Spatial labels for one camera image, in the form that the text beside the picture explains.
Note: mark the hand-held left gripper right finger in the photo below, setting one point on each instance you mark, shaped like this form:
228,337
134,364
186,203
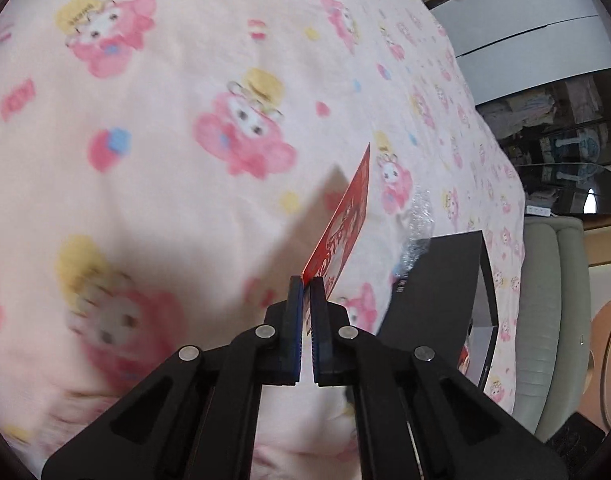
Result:
318,335

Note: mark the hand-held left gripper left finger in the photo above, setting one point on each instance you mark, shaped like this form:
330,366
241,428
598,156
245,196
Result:
295,330

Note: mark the red card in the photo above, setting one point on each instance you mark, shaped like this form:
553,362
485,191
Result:
345,225

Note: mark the black cardboard box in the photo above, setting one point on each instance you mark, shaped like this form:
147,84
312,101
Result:
435,300

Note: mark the clear bubble wrap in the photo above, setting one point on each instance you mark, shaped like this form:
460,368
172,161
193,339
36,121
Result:
418,215

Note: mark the pink printed blanket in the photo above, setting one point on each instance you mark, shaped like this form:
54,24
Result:
160,200

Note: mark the white power strip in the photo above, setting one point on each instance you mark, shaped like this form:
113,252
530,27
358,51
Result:
539,210

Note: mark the cluttered dark shelf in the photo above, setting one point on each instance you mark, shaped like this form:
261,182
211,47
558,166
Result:
550,120

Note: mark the white wardrobe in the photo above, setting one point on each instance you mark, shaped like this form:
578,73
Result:
525,25

